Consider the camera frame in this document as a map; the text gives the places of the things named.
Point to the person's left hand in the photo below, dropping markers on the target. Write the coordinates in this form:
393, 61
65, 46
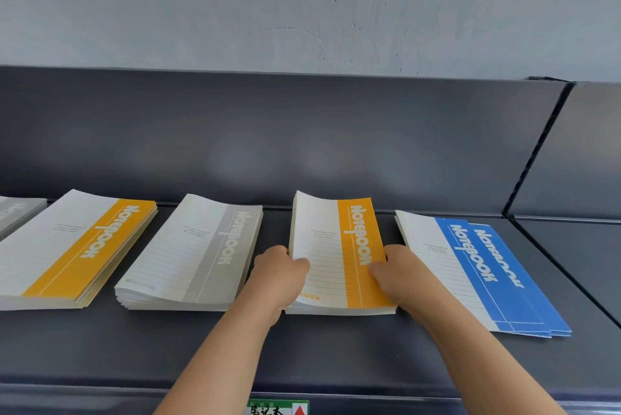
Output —
276, 279

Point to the person's right hand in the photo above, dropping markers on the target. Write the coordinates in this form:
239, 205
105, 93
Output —
412, 283

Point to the small blue notebook stack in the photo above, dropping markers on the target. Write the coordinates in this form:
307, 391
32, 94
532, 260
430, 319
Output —
436, 254

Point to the small orange notebook stack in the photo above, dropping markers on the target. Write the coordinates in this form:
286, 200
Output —
330, 235
58, 245

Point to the small grey notebook stack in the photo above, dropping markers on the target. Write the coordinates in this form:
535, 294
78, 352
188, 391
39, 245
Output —
19, 211
179, 254

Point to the person's left forearm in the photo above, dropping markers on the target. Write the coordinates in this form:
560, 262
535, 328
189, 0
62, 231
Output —
218, 366

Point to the person's right forearm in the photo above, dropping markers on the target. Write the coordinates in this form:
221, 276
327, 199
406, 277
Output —
490, 366

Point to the yellow white price tag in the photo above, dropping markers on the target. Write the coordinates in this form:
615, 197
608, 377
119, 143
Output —
276, 408

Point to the dark grey back panel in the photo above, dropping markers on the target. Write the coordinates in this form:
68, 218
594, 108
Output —
582, 152
291, 138

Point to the slotted dark metal upright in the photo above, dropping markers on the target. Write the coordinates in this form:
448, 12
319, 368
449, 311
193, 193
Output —
538, 148

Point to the clear plastic price rail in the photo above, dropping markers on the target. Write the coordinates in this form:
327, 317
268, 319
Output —
97, 400

